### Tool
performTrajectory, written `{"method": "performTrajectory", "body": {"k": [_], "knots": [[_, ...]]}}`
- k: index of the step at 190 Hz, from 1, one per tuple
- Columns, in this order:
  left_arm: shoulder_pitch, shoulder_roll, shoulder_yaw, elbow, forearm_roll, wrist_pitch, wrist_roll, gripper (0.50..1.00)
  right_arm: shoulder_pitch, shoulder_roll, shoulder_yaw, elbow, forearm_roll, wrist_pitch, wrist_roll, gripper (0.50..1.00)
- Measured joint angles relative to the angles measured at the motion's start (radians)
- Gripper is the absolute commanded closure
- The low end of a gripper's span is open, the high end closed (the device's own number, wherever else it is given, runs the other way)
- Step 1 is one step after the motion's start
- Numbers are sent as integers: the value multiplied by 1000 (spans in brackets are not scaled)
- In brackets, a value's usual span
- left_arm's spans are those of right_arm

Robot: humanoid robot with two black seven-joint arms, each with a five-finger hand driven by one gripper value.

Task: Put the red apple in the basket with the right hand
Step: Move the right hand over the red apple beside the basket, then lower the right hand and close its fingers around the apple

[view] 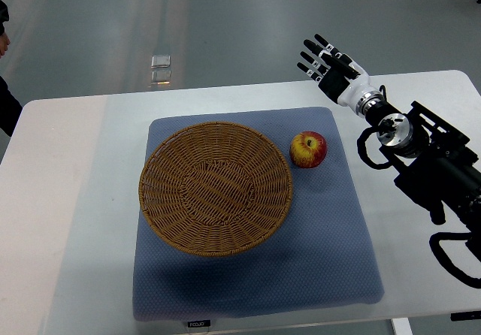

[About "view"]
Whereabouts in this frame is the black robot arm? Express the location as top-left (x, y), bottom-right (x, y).
top-left (357, 99), bottom-right (480, 234)

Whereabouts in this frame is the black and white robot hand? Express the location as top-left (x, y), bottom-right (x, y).
top-left (297, 34), bottom-right (386, 117)

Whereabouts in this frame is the red yellow apple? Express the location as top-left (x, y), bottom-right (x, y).
top-left (289, 131), bottom-right (328, 168)

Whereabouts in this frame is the metal floor plate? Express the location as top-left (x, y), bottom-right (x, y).
top-left (151, 55), bottom-right (171, 85)

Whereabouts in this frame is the white table leg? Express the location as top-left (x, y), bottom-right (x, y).
top-left (391, 318), bottom-right (413, 335)

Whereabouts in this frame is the blue grey cushion mat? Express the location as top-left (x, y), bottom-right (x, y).
top-left (133, 107), bottom-right (384, 321)

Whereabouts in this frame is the person in dark clothing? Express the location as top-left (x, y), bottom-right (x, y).
top-left (0, 1), bottom-right (23, 137)

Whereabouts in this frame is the round wicker basket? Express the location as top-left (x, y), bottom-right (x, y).
top-left (138, 122), bottom-right (293, 257)

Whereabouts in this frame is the black label tag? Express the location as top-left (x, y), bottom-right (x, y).
top-left (187, 320), bottom-right (211, 328)

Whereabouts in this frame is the black cable loop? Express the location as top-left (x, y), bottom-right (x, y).
top-left (429, 231), bottom-right (481, 288)

